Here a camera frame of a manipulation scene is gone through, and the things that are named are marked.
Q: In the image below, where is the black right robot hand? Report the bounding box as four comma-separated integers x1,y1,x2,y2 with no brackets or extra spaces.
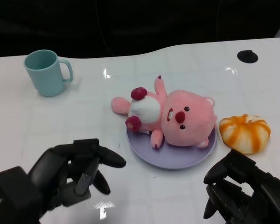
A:
203,149,280,224

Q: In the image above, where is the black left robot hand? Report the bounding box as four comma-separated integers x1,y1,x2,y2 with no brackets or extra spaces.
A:
27,138,127,211

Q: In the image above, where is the pink plush beaver doll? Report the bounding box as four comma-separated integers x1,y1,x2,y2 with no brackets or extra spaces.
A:
111,75,218,150

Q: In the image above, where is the lavender plastic plate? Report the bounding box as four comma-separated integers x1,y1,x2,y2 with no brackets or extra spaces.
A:
126,126,217,170

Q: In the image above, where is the orange white striped bun toy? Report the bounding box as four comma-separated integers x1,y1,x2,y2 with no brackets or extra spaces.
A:
218,114,271,154

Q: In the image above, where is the teal plastic mug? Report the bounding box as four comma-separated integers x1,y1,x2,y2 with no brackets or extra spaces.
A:
23,49,74,98

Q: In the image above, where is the black round table grommet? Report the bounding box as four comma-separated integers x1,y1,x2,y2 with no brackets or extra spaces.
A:
237,49,259,63

